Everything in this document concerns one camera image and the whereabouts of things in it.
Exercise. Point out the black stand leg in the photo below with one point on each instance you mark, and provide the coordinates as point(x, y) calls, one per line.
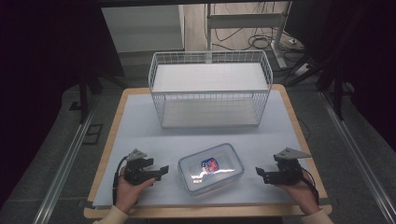
point(337, 93)
point(83, 96)

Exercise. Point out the pale blue table mat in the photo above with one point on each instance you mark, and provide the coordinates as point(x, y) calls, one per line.
point(143, 140)

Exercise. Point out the metal floor rail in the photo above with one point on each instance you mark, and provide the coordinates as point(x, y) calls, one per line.
point(358, 155)
point(67, 161)

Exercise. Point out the person's left hand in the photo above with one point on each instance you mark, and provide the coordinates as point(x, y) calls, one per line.
point(127, 193)

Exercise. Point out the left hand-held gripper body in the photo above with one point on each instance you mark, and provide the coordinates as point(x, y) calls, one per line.
point(137, 172)

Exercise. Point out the person's right hand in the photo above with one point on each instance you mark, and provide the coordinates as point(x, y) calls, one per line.
point(300, 193)

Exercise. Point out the white metal desk frame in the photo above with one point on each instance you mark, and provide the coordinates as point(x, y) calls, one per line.
point(246, 20)

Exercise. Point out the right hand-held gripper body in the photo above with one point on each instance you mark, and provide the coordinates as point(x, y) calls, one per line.
point(288, 171)

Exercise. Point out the white cabinet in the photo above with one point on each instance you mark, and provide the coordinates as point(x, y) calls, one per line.
point(143, 28)

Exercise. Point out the white power strip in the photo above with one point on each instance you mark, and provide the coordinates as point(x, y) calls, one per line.
point(302, 69)

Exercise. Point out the clear plastic lidded food container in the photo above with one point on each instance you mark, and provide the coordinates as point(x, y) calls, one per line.
point(211, 169)

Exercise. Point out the black curtain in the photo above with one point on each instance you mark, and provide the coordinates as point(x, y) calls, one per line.
point(364, 56)
point(40, 62)

